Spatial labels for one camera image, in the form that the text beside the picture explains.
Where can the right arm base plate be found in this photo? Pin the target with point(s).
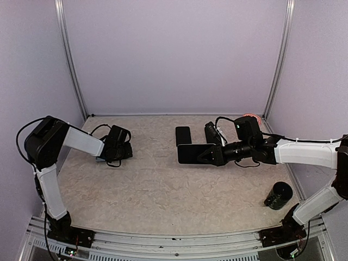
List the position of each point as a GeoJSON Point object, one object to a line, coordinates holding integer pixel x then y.
{"type": "Point", "coordinates": [289, 230]}

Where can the red and white patterned bowl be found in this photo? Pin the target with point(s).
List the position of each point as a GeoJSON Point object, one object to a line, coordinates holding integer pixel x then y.
{"type": "Point", "coordinates": [258, 118]}

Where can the front aluminium rail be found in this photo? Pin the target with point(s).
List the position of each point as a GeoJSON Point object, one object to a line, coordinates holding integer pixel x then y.
{"type": "Point", "coordinates": [106, 245]}

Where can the black cup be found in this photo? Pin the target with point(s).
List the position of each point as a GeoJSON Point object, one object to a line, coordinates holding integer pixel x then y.
{"type": "Point", "coordinates": [280, 194]}

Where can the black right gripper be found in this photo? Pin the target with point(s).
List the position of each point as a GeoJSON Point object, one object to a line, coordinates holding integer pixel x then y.
{"type": "Point", "coordinates": [218, 154]}

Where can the left aluminium frame post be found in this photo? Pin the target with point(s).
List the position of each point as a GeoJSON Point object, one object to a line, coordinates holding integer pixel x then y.
{"type": "Point", "coordinates": [59, 8]}

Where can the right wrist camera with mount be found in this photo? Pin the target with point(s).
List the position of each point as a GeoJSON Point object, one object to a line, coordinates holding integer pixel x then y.
{"type": "Point", "coordinates": [219, 138]}

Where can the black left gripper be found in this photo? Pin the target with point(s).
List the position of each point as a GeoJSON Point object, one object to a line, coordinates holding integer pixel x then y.
{"type": "Point", "coordinates": [129, 152]}

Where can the black phone case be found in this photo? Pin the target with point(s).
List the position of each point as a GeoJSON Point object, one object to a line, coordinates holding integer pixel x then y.
{"type": "Point", "coordinates": [183, 135]}
{"type": "Point", "coordinates": [210, 135]}

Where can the white-edged black smartphone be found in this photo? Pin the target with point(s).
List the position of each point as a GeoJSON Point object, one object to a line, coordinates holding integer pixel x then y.
{"type": "Point", "coordinates": [187, 154]}

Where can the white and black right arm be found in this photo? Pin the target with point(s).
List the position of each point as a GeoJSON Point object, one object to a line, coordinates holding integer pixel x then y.
{"type": "Point", "coordinates": [277, 149]}

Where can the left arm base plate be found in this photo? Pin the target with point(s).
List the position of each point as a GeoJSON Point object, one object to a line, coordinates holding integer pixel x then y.
{"type": "Point", "coordinates": [61, 230]}

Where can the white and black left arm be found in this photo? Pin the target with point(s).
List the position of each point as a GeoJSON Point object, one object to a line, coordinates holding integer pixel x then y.
{"type": "Point", "coordinates": [51, 137]}

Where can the right aluminium frame post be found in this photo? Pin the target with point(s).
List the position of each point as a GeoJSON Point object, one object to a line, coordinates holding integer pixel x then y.
{"type": "Point", "coordinates": [289, 12]}

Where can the aluminium frame post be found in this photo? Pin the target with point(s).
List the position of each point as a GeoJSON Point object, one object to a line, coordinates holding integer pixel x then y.
{"type": "Point", "coordinates": [59, 8]}
{"type": "Point", "coordinates": [289, 12]}

